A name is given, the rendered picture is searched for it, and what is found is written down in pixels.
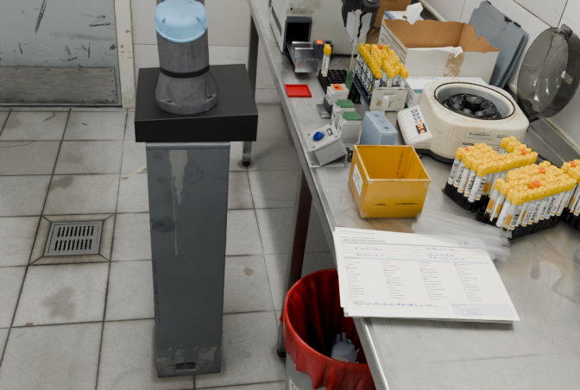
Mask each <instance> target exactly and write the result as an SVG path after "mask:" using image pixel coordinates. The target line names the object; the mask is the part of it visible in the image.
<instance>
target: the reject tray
mask: <svg viewBox="0 0 580 390"><path fill-rule="evenodd" d="M284 87H285V90H286V93H287V96H288V97H289V98H311V97H312V94H311V92H310V90H309V87H308V85H288V84H284Z"/></svg>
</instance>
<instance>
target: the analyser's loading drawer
mask: <svg viewBox="0 0 580 390"><path fill-rule="evenodd" d="M310 44H311V42H306V41H305V40H296V39H286V45H287V49H288V51H289V53H290V55H291V57H292V60H293V63H294V65H295V72H317V70H318V59H314V58H313V56H312V54H313V48H310Z"/></svg>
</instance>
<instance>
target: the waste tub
mask: <svg viewBox="0 0 580 390"><path fill-rule="evenodd" d="M353 146H354V152H353V156H352V162H351V166H350V175H349V180H348V184H349V187H350V190H351V193H352V196H353V199H354V201H355V203H356V208H357V210H358V213H359V215H360V218H361V219H364V218H416V217H417V215H418V213H421V212H422V210H423V206H424V203H425V200H426V194H427V191H428V188H429V185H430V182H432V179H431V178H430V176H429V174H428V172H427V171H426V169H425V167H424V165H423V164H422V162H421V160H420V158H419V157H418V155H417V153H416V151H415V149H414V148H413V146H407V145H353Z"/></svg>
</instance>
